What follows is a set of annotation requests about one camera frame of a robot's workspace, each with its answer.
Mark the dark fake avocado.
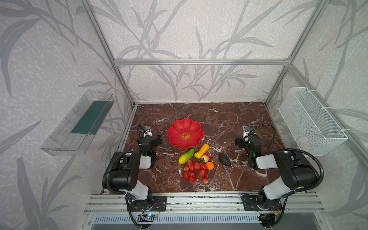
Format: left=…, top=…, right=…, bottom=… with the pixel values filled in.
left=218, top=153, right=232, bottom=167

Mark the green yellow fake mango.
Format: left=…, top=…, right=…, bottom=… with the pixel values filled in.
left=178, top=149, right=195, bottom=165

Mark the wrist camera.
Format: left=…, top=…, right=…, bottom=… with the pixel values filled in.
left=143, top=126, right=152, bottom=136
left=242, top=126, right=252, bottom=138

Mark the small fake orange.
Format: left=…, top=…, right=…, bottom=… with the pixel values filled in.
left=206, top=162, right=214, bottom=170

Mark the red fake grape bunch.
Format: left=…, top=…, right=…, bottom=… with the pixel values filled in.
left=183, top=160, right=209, bottom=185

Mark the yellow orange fake squash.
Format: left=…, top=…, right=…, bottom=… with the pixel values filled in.
left=194, top=144, right=210, bottom=159

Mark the white wire mesh basket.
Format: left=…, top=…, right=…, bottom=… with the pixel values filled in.
left=279, top=87, right=348, bottom=156

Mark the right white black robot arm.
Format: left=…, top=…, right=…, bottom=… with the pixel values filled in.
left=234, top=136, right=324, bottom=211

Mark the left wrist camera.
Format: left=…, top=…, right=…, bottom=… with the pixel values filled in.
left=143, top=126, right=152, bottom=136

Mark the clear plastic wall bin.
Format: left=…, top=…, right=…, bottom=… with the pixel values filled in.
left=41, top=90, right=115, bottom=156

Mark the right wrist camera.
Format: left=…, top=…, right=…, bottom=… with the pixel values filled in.
left=242, top=126, right=252, bottom=138

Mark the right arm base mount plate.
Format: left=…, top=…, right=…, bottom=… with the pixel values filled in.
left=240, top=193, right=282, bottom=213

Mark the red flower-shaped fruit bowl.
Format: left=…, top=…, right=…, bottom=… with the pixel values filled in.
left=167, top=118, right=204, bottom=150

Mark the small green circuit board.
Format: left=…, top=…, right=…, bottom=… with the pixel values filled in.
left=139, top=213, right=159, bottom=222

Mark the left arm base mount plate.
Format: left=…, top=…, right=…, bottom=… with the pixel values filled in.
left=128, top=195, right=167, bottom=212

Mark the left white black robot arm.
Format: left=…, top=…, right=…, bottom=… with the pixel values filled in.
left=102, top=135, right=162, bottom=206

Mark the aluminium front rail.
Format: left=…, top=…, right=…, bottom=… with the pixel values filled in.
left=83, top=191, right=326, bottom=215

